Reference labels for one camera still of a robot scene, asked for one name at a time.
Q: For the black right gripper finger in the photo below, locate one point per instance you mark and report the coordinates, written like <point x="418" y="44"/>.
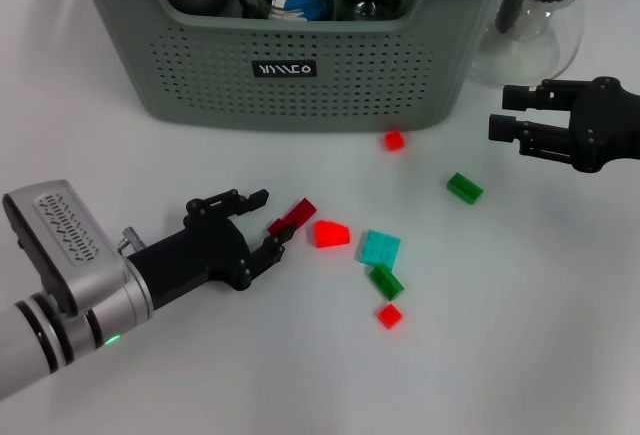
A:
<point x="515" y="97"/>
<point x="502" y="127"/>

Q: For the small white brick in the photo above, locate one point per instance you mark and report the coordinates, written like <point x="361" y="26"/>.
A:
<point x="280" y="1"/>

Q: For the teal square plate brick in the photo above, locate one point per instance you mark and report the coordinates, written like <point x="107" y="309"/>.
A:
<point x="380" y="247"/>

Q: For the small red brick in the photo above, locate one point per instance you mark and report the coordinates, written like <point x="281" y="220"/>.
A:
<point x="393" y="140"/>
<point x="389" y="316"/>

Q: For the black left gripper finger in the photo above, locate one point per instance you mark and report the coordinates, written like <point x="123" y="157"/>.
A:
<point x="267" y="252"/>
<point x="240" y="202"/>

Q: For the long dark red brick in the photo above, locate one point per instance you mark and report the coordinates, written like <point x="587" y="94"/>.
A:
<point x="297" y="213"/>

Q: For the red sloped brick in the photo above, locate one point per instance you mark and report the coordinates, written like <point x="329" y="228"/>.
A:
<point x="330" y="234"/>

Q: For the silver vented wrist camera box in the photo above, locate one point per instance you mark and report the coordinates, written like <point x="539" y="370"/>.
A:
<point x="65" y="235"/>

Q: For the green brick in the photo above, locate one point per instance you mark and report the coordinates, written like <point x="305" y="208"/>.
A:
<point x="386" y="282"/>
<point x="465" y="187"/>

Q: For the white long brick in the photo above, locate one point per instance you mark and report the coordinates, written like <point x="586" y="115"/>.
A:
<point x="290" y="17"/>

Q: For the grey-green perforated storage bin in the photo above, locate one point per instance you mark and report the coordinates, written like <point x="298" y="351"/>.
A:
<point x="350" y="80"/>

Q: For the blue square plate brick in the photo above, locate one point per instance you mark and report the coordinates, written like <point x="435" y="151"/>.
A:
<point x="302" y="0"/>

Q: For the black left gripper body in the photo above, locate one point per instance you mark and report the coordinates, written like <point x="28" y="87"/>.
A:
<point x="200" y="255"/>

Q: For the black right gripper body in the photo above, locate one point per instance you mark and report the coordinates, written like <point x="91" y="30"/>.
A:
<point x="615" y="127"/>

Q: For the glass carafe black lid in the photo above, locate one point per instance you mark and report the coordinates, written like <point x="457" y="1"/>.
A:
<point x="535" y="40"/>

